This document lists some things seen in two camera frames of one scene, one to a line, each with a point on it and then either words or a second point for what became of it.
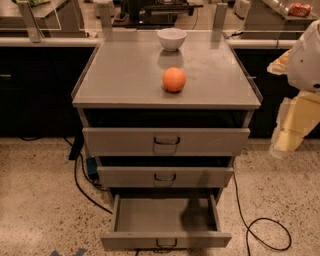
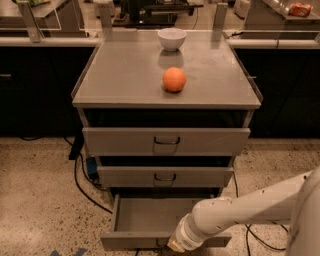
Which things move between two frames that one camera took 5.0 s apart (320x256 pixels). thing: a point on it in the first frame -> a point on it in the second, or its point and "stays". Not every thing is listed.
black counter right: (273, 88) stays
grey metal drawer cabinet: (146, 137) stays
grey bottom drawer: (164, 221) stays
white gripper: (305, 65) -> (181, 237)
